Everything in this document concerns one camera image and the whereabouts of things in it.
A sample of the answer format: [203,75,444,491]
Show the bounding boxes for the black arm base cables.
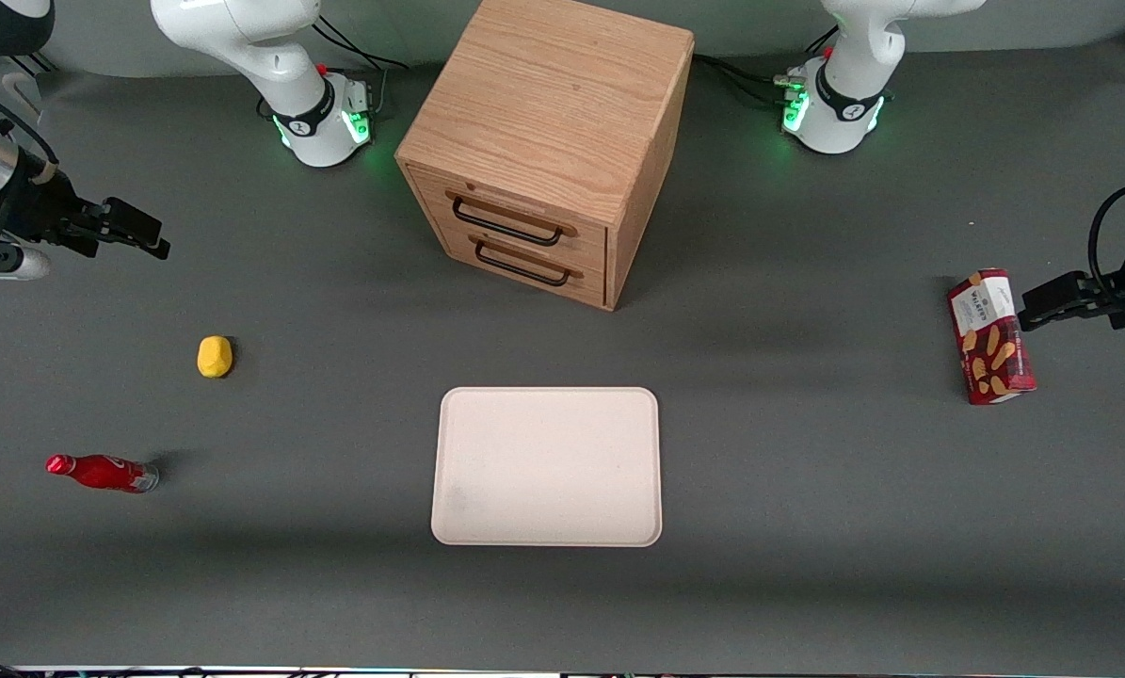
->
[694,26,812,106]
[313,11,410,74]

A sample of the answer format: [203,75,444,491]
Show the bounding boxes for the red tartan shortbread box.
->
[946,267,1037,407]

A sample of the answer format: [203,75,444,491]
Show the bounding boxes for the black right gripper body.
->
[0,162,81,253]

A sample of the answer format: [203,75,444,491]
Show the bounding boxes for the red coke bottle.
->
[45,453,160,494]

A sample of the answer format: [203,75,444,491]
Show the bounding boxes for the black right arm base cables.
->
[313,11,410,74]

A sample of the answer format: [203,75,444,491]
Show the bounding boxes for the beige rectangular tray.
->
[430,386,664,548]

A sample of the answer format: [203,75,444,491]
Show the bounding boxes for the wooden two-drawer cabinet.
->
[394,0,696,313]

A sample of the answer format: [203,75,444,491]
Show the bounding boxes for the black left arm base cables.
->
[694,26,812,106]

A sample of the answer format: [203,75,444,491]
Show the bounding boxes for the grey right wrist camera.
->
[0,243,53,282]

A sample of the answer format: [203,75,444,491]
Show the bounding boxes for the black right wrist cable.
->
[0,75,60,185]

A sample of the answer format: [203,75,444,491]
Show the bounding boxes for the black metal drawer handle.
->
[469,235,585,288]
[445,190,580,249]

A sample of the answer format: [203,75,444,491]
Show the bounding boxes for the yellow lemon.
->
[197,335,234,379]

